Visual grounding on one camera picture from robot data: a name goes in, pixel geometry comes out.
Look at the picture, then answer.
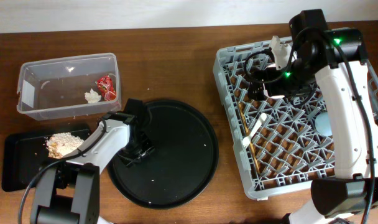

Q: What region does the wooden chopstick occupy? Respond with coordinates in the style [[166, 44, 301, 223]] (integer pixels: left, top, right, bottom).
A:
[[238, 103, 262, 174]]

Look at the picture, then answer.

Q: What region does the white plastic fork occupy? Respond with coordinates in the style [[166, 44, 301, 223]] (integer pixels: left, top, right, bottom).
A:
[[242, 113, 267, 148]]

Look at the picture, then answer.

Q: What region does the white tissue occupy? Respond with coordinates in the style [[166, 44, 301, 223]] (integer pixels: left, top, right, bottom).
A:
[[84, 89, 101, 104]]

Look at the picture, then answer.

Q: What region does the blue plastic cup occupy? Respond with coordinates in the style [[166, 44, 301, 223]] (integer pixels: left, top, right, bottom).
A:
[[315, 112, 332, 136]]

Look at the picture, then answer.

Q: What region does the pile of rice and shells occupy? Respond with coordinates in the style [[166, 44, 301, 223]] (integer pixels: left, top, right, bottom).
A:
[[45, 133, 84, 159]]

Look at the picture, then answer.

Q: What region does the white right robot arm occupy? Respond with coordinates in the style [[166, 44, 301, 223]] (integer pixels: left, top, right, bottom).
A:
[[244, 9, 378, 223]]

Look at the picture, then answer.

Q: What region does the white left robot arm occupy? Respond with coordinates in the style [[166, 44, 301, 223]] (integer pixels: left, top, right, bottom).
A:
[[17, 110, 152, 224]]

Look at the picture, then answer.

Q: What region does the clear plastic waste bin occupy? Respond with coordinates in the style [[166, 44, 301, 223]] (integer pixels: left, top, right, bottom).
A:
[[16, 53, 122, 121]]

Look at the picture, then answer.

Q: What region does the round black tray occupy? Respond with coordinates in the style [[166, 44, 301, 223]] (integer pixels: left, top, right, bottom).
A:
[[107, 100, 219, 209]]

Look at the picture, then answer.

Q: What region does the red snack wrapper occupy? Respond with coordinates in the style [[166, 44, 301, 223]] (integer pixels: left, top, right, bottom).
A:
[[96, 75, 116, 101]]

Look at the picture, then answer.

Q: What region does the black rectangular tray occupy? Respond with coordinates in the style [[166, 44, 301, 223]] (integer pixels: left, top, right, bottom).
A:
[[1, 124, 91, 192]]

